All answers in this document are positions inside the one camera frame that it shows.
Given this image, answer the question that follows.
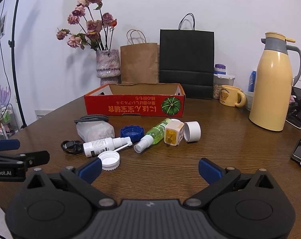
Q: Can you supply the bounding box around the translucent white plastic box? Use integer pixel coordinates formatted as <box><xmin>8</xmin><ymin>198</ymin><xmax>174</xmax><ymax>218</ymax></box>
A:
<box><xmin>76</xmin><ymin>121</ymin><xmax>115</xmax><ymax>142</ymax></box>

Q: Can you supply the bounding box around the purple textured vase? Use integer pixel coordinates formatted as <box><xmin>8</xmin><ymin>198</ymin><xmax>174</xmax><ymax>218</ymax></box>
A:
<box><xmin>96</xmin><ymin>50</ymin><xmax>121</xmax><ymax>86</ymax></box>

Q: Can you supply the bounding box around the white yellow charger plug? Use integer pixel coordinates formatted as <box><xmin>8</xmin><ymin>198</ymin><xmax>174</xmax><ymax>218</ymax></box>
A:
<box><xmin>164</xmin><ymin>119</ymin><xmax>185</xmax><ymax>146</ymax></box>

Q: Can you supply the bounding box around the yellow bear mug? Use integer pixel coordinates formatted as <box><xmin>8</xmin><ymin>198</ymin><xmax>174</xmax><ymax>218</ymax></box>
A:
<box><xmin>219</xmin><ymin>85</ymin><xmax>247</xmax><ymax>108</ymax></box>

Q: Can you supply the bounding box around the black light stand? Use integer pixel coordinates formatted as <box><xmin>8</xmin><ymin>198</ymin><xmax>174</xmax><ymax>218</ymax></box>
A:
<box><xmin>0</xmin><ymin>0</ymin><xmax>32</xmax><ymax>129</ymax></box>

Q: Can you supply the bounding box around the white nasal spray bottle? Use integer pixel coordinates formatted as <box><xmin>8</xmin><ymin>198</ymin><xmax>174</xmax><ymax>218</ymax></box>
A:
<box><xmin>83</xmin><ymin>137</ymin><xmax>133</xmax><ymax>158</ymax></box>

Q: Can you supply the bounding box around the blue bottle cap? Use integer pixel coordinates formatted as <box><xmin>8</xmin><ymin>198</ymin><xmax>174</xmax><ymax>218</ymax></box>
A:
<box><xmin>120</xmin><ymin>125</ymin><xmax>144</xmax><ymax>143</ymax></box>

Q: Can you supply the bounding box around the white ribbed screw cap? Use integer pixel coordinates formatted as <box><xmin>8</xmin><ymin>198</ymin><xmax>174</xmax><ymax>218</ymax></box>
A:
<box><xmin>98</xmin><ymin>151</ymin><xmax>120</xmax><ymax>171</ymax></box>

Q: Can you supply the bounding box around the yellow thermos jug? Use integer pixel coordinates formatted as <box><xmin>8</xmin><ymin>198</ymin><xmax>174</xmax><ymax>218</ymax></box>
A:
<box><xmin>249</xmin><ymin>32</ymin><xmax>301</xmax><ymax>132</ymax></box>

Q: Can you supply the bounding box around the black paper bag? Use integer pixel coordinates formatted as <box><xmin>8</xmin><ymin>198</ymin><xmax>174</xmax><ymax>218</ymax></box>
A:
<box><xmin>159</xmin><ymin>12</ymin><xmax>215</xmax><ymax>99</ymax></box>

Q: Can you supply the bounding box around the black cable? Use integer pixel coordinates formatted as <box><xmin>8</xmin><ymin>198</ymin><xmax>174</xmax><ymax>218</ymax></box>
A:
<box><xmin>60</xmin><ymin>140</ymin><xmax>85</xmax><ymax>155</ymax></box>

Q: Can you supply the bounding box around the clear seed container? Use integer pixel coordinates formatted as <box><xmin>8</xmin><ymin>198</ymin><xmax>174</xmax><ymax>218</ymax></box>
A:
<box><xmin>213</xmin><ymin>74</ymin><xmax>235</xmax><ymax>99</ymax></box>

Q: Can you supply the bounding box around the brown paper bag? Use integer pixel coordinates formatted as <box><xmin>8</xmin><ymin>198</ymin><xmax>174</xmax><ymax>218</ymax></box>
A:
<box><xmin>120</xmin><ymin>29</ymin><xmax>159</xmax><ymax>84</ymax></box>

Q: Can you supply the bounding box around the dried pink rose bouquet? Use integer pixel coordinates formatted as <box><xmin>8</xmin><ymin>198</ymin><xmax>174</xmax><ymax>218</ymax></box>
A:
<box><xmin>56</xmin><ymin>0</ymin><xmax>117</xmax><ymax>51</ymax></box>

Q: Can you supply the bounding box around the red cardboard box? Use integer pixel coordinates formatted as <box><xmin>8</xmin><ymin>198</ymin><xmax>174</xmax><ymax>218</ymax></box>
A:
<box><xmin>84</xmin><ymin>83</ymin><xmax>186</xmax><ymax>118</ymax></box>

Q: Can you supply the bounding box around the purple white jar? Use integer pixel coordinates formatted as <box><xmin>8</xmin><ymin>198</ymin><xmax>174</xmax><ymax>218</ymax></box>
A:
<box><xmin>214</xmin><ymin>64</ymin><xmax>226</xmax><ymax>74</ymax></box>

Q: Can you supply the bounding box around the blue soda can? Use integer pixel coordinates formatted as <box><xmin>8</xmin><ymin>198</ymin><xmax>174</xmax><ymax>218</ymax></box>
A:
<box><xmin>248</xmin><ymin>71</ymin><xmax>257</xmax><ymax>92</ymax></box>

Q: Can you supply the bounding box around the green spray bottle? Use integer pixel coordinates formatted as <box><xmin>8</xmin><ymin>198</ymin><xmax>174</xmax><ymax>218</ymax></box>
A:
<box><xmin>134</xmin><ymin>118</ymin><xmax>172</xmax><ymax>153</ymax></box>

